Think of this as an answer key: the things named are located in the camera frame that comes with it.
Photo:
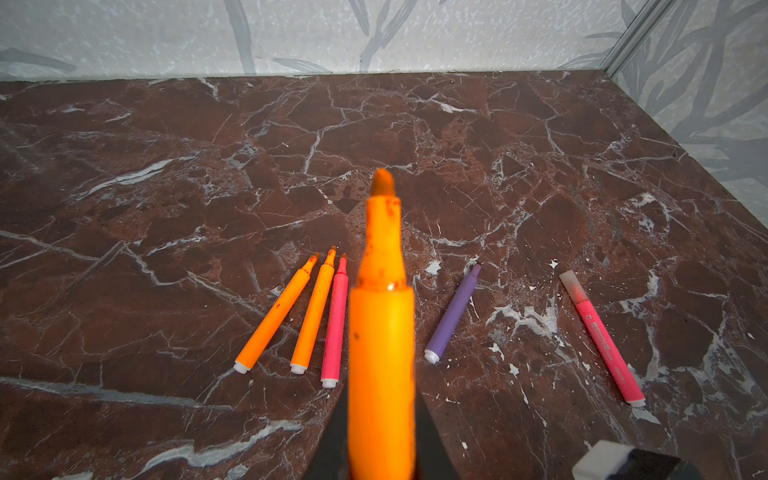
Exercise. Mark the orange marker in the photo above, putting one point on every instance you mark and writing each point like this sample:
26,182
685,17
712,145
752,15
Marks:
381,395
258,342
311,323

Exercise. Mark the purple marker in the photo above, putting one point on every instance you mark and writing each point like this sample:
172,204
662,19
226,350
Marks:
450,319

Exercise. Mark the translucent pen cap six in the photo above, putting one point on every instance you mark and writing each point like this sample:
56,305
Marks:
573,287

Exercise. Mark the pink marker left group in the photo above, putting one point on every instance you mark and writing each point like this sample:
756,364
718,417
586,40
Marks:
335,330

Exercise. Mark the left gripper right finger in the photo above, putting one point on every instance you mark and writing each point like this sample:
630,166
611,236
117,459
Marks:
432,459

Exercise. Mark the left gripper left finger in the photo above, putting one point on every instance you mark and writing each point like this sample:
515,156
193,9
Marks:
330,461

